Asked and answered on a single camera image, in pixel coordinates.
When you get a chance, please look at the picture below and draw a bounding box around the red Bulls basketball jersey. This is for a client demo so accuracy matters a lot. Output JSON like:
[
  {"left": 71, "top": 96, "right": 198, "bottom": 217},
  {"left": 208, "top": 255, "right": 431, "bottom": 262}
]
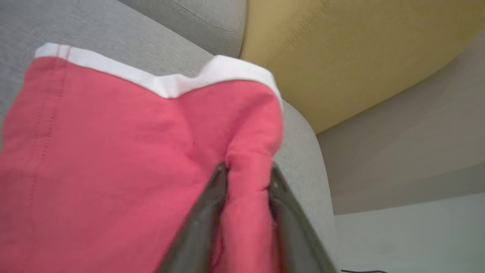
[{"left": 0, "top": 42, "right": 285, "bottom": 273}]

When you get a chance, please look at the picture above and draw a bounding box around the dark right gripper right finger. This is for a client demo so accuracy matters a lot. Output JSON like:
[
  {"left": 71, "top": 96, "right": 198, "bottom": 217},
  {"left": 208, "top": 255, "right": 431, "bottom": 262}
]
[{"left": 267, "top": 163, "right": 338, "bottom": 273}]

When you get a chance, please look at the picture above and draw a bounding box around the mustard yellow cushion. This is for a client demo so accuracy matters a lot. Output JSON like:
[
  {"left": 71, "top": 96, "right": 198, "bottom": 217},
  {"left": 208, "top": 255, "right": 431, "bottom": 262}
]
[{"left": 240, "top": 0, "right": 485, "bottom": 134}]

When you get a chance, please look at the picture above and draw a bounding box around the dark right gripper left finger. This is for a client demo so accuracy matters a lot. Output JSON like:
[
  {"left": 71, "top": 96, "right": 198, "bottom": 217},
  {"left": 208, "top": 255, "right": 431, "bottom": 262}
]
[{"left": 155, "top": 161, "right": 230, "bottom": 273}]

